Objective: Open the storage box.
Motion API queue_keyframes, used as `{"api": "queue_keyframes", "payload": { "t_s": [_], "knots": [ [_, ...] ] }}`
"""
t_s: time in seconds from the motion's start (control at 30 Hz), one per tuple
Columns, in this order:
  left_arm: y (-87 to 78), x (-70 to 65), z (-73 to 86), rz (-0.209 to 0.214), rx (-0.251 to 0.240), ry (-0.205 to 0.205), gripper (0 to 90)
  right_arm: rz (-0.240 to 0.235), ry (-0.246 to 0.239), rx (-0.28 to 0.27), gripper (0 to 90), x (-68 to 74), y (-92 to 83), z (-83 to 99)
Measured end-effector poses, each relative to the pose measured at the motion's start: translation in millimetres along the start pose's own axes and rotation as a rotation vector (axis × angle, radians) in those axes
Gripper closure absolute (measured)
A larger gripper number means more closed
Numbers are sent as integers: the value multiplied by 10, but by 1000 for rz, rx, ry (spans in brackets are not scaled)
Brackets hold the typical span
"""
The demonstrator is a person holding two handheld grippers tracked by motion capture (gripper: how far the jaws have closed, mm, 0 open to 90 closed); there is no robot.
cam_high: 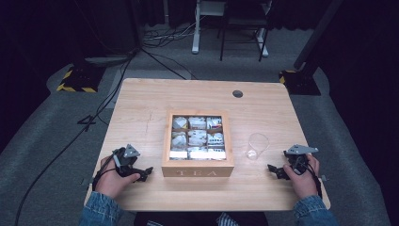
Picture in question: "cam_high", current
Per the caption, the clear glass cup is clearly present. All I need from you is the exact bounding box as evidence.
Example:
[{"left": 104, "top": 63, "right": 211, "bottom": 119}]
[{"left": 245, "top": 132, "right": 270, "bottom": 161}]

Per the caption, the hand-held gripper black cable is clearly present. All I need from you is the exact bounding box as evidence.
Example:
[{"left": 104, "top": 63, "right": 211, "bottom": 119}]
[
  {"left": 92, "top": 153, "right": 119, "bottom": 191},
  {"left": 299, "top": 155, "right": 324, "bottom": 200}
]

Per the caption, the person's left hand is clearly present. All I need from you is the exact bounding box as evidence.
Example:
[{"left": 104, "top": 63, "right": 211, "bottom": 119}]
[{"left": 94, "top": 154, "right": 141, "bottom": 200}]

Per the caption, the white desk frame leg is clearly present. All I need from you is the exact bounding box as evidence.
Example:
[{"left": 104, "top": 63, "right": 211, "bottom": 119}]
[{"left": 191, "top": 0, "right": 227, "bottom": 55}]

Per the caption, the black yellow striped stand base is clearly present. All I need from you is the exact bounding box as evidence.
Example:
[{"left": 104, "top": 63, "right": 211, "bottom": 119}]
[
  {"left": 56, "top": 64, "right": 106, "bottom": 94},
  {"left": 279, "top": 69, "right": 322, "bottom": 96}
]

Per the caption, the bundle of floor cables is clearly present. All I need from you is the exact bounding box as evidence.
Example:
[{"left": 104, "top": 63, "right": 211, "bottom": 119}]
[{"left": 143, "top": 23, "right": 197, "bottom": 49}]

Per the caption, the person's dark lap clothing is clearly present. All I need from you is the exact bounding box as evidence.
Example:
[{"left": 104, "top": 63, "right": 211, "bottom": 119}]
[{"left": 134, "top": 211, "right": 269, "bottom": 226}]

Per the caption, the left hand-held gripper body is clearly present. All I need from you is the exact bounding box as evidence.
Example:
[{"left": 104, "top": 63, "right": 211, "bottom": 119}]
[{"left": 112, "top": 143, "right": 141, "bottom": 177}]

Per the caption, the black metal chair frame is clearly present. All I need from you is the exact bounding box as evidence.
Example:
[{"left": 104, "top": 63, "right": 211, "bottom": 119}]
[{"left": 218, "top": 0, "right": 273, "bottom": 63}]

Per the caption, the dark slanted stand pole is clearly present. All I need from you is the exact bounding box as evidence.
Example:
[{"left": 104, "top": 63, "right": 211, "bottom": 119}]
[{"left": 294, "top": 0, "right": 344, "bottom": 72}]

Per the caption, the thin black floor cable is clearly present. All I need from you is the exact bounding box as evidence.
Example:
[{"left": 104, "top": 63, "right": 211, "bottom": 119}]
[{"left": 140, "top": 48, "right": 199, "bottom": 81}]

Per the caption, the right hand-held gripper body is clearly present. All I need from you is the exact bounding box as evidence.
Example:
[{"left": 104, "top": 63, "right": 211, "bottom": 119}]
[{"left": 283, "top": 144, "right": 319, "bottom": 176}]

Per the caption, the group of white tea bags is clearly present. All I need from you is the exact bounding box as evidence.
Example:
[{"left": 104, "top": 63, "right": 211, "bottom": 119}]
[{"left": 170, "top": 116, "right": 227, "bottom": 160}]

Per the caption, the wooden tea box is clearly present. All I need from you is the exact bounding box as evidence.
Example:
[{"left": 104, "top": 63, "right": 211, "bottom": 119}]
[{"left": 161, "top": 108, "right": 235, "bottom": 178}]

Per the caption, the person's right hand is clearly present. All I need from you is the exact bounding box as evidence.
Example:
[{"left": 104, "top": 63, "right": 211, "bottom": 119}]
[{"left": 282, "top": 153, "right": 321, "bottom": 201}]

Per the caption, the right hand-held gripper black cable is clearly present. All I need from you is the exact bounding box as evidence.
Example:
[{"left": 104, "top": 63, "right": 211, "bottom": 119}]
[{"left": 299, "top": 155, "right": 324, "bottom": 200}]

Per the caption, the left hand-held gripper black cable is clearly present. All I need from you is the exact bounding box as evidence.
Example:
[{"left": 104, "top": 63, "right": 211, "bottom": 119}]
[{"left": 92, "top": 153, "right": 119, "bottom": 191}]

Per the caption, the long black floor cable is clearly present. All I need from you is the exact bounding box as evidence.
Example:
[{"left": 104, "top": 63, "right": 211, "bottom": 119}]
[{"left": 13, "top": 51, "right": 137, "bottom": 226}]

